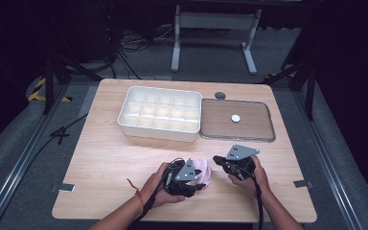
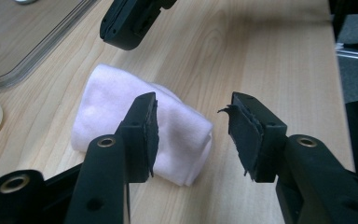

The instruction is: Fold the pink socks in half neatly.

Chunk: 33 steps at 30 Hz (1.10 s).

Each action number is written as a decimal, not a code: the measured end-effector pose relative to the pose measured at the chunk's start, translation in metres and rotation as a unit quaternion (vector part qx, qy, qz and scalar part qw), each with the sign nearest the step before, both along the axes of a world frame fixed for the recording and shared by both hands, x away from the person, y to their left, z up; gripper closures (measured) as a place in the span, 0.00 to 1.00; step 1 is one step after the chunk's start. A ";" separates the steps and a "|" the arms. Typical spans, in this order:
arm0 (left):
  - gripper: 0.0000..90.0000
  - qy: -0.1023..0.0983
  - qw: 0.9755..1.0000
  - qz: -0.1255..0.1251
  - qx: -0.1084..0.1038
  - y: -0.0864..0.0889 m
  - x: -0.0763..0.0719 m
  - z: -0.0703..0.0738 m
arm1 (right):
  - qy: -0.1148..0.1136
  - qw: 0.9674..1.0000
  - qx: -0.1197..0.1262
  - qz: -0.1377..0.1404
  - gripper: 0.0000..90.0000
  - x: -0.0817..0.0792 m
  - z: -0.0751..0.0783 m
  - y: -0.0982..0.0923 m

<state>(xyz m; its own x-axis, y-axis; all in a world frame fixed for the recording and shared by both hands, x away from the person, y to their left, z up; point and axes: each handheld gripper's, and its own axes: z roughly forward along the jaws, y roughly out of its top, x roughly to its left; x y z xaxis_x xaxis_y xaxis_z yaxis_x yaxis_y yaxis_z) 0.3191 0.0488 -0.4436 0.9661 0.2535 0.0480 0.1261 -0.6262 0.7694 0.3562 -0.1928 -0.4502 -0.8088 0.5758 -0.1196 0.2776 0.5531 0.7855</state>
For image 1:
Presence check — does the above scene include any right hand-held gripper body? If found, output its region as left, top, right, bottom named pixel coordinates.
left=219, top=144, right=261, bottom=182

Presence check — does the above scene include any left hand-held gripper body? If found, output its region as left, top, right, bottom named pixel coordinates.
left=163, top=157, right=207, bottom=198

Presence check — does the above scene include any pale pink cloth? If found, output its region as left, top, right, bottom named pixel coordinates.
left=190, top=158, right=213, bottom=190

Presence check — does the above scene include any person's right hand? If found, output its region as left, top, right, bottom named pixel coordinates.
left=228, top=155, right=271, bottom=199

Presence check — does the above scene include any person's left hand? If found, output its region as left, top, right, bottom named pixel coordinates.
left=139, top=162, right=186, bottom=209

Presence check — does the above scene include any clear lid with white knob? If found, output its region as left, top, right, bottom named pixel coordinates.
left=198, top=98, right=277, bottom=144

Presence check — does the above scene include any white divided storage box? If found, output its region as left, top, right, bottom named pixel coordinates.
left=117, top=85, right=203, bottom=144

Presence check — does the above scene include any grey tape strip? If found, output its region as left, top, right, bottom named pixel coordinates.
left=292, top=179, right=314, bottom=189
left=51, top=182, right=77, bottom=194

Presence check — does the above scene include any black tripod stand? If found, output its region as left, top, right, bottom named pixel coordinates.
left=263, top=58, right=318, bottom=122
left=41, top=52, right=104, bottom=116

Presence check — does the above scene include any white metal stand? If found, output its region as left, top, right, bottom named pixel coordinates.
left=171, top=4, right=264, bottom=77

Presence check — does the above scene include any yellow black striped tape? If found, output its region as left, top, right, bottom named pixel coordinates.
left=27, top=77, right=73, bottom=104

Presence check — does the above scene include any left hand-held gripper black cable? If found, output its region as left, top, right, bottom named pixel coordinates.
left=133, top=159, right=186, bottom=224

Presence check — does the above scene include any hand-held gripper black cable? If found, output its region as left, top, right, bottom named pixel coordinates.
left=236, top=171, right=265, bottom=230
left=133, top=159, right=186, bottom=224

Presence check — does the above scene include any right hand-held gripper black cable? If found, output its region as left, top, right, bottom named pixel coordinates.
left=236, top=171, right=265, bottom=230

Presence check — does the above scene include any red string bracelet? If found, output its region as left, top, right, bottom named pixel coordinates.
left=126, top=178, right=145, bottom=216

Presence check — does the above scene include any aluminium floor rail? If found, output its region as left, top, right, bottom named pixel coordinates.
left=290, top=90, right=367, bottom=230
left=0, top=83, right=75, bottom=230

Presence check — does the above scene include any black floor cable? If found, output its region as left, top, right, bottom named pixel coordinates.
left=18, top=112, right=89, bottom=173

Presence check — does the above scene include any bundle of black cables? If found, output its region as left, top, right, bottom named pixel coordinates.
left=103, top=6, right=176, bottom=81

